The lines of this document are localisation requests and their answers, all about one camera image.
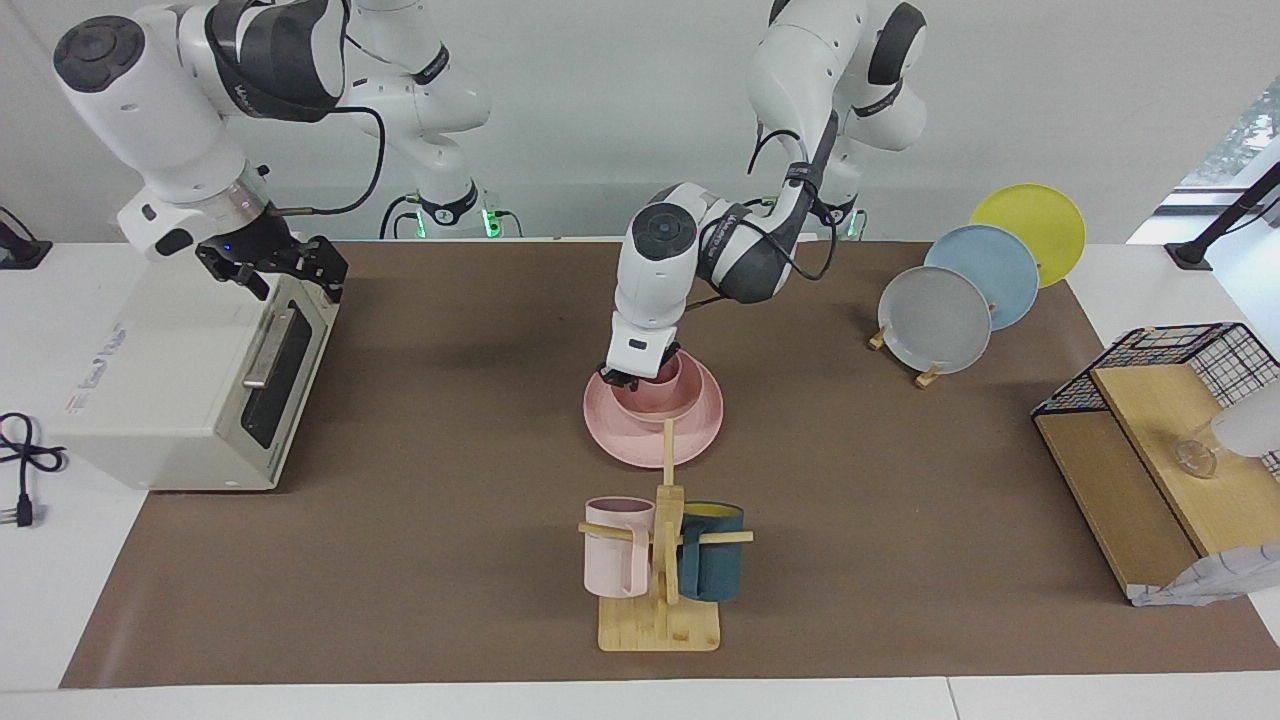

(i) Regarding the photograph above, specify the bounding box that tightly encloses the black camera stand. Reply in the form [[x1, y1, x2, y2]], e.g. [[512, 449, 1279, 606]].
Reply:
[[0, 205, 53, 271], [1165, 160, 1280, 271]]

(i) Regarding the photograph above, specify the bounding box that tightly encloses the wooden mug tree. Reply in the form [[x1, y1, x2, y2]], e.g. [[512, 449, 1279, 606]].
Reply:
[[578, 418, 754, 653]]

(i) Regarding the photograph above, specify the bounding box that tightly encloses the yellow plate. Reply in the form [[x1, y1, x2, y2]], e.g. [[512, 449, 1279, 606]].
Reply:
[[970, 183, 1087, 289]]

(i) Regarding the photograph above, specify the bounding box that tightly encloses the gray plate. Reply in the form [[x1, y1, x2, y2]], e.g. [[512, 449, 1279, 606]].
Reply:
[[877, 266, 993, 374]]

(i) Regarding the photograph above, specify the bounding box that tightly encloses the brown table mat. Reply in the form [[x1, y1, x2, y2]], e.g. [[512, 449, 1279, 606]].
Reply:
[[60, 240, 1280, 689]]

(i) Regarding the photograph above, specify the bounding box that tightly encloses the wooden plate rack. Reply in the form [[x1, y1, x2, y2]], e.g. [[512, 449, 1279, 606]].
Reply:
[[867, 298, 1001, 390]]

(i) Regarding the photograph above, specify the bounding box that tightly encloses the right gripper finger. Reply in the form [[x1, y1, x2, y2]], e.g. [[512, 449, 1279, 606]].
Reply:
[[290, 238, 348, 304], [196, 250, 271, 301]]

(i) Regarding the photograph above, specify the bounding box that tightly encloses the window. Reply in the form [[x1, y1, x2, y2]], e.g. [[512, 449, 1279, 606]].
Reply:
[[1165, 78, 1280, 211]]

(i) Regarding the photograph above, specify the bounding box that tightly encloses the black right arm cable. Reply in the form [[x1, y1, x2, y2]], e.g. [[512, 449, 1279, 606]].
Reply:
[[268, 100, 387, 217]]

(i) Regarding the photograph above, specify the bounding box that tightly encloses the wire and wood shelf rack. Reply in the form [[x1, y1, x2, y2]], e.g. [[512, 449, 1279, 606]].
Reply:
[[1030, 322, 1280, 608]]

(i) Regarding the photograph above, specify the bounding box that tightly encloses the pink mug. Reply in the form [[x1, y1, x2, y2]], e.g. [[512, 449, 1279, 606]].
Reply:
[[584, 497, 656, 599]]

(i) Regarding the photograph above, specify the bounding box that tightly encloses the dark teal mug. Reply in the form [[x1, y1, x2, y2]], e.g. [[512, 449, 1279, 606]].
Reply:
[[678, 502, 745, 603]]

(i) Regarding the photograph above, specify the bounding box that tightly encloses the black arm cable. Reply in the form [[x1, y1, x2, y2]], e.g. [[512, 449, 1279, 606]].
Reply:
[[690, 110, 841, 311], [268, 100, 387, 217]]

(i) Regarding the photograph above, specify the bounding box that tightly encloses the beige toaster oven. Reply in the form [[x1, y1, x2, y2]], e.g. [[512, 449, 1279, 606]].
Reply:
[[50, 262, 343, 492]]

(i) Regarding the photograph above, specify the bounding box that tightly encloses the pink bowl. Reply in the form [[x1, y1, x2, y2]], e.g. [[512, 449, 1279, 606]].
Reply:
[[610, 350, 703, 423]]

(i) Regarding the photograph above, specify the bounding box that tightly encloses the pink speckled plate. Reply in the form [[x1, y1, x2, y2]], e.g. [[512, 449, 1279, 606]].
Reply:
[[583, 350, 724, 469]]

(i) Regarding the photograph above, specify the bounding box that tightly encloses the black power cord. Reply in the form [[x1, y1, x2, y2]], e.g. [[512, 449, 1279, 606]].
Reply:
[[0, 412, 66, 529]]

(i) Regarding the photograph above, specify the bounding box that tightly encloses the clear stemmed glass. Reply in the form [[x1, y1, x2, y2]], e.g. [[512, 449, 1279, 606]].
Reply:
[[1175, 385, 1280, 479]]

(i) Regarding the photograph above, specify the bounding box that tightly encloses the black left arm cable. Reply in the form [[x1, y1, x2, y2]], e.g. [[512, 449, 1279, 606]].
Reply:
[[690, 110, 841, 311]]

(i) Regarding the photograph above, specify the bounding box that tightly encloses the light blue plate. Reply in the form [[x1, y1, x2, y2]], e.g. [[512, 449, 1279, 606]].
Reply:
[[923, 225, 1041, 331]]

